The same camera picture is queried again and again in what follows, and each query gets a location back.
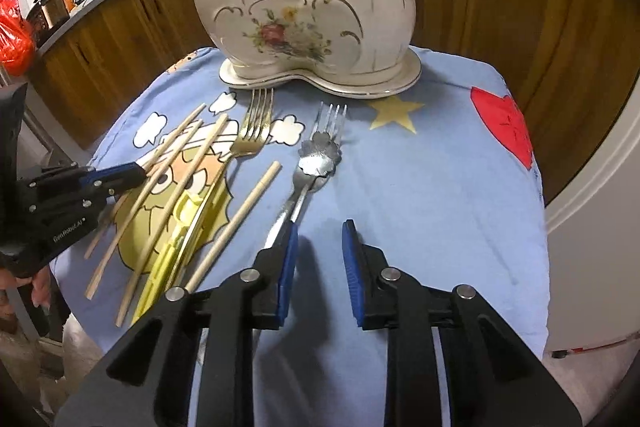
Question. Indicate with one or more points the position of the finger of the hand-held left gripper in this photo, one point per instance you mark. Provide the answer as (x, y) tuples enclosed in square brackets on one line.
[(115, 174), (75, 203)]

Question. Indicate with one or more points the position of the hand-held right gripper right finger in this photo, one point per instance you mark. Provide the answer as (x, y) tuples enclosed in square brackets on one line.
[(351, 272)]

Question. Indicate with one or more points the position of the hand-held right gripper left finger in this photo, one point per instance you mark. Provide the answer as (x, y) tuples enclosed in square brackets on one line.
[(286, 272)]

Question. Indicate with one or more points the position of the yellow tulip plastic spoon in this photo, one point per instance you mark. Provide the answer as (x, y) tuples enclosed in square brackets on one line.
[(170, 232)]

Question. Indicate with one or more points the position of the silver flower spoon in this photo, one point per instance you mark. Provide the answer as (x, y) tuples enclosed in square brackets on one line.
[(320, 154)]

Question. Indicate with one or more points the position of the gold fork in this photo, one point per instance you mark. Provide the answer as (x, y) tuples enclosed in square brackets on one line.
[(255, 122)]

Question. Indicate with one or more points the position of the silver fork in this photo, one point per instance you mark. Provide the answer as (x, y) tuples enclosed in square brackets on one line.
[(331, 119)]

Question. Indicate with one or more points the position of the person's left hand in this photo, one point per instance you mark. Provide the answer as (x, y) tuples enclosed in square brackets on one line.
[(39, 287)]

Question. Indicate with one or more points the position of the blue cartoon printed cloth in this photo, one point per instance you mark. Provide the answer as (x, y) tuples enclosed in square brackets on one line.
[(425, 207)]

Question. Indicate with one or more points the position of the red plastic bag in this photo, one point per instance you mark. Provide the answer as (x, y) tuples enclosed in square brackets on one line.
[(15, 42)]

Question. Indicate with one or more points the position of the dark cooking pot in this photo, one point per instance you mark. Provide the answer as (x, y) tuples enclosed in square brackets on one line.
[(47, 12)]

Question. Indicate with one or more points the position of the white ceramic tray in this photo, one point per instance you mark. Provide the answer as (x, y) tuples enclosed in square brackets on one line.
[(320, 84)]

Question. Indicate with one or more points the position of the white furniture panel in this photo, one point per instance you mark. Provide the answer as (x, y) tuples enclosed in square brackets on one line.
[(590, 257)]

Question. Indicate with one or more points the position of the wooden kitchen cabinet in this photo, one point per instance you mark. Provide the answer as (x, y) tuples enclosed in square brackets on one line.
[(500, 7)]

